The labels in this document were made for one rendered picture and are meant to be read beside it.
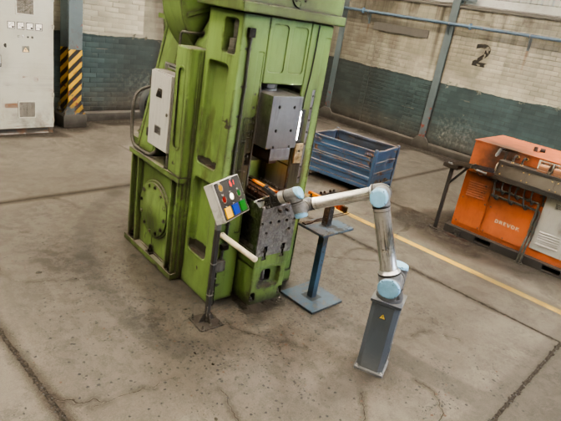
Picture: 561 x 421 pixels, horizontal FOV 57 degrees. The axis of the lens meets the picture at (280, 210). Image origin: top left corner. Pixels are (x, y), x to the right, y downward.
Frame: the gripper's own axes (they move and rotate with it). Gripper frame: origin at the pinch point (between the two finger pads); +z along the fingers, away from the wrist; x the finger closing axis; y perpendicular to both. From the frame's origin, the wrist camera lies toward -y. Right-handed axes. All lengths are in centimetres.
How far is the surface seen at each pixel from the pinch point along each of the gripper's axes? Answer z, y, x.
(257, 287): 49, 77, 39
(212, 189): 12.4, -18.6, -27.0
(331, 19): -66, -109, 82
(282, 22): -42, -114, 46
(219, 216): 14.1, 0.8, -26.9
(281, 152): -9, -26, 46
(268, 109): -16, -59, 32
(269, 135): -10, -41, 32
